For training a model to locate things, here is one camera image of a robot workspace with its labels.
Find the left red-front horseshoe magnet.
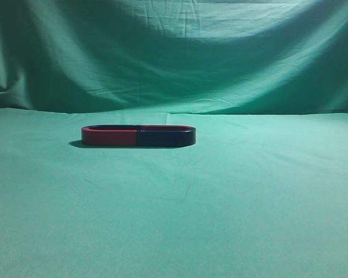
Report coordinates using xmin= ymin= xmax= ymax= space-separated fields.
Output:
xmin=81 ymin=125 xmax=141 ymax=147

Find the green cloth backdrop and cover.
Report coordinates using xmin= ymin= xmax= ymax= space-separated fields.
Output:
xmin=0 ymin=1 xmax=348 ymax=277

